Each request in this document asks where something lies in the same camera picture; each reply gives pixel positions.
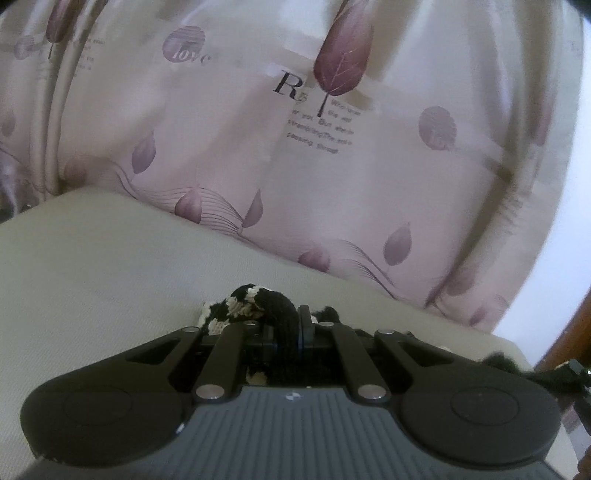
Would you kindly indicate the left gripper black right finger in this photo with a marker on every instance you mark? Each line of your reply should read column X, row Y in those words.
column 391, row 400

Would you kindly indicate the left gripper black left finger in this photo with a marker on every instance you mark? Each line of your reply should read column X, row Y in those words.
column 127, row 406

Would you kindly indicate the black white striped knit sweater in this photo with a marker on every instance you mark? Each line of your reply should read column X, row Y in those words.
column 268, row 307

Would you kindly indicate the brown wooden door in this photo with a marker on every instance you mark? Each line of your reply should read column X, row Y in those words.
column 573, row 343

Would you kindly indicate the beige fabric mattress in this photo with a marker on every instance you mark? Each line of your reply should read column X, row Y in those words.
column 92, row 273

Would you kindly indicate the pink leaf print curtain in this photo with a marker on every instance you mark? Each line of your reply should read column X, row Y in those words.
column 418, row 148

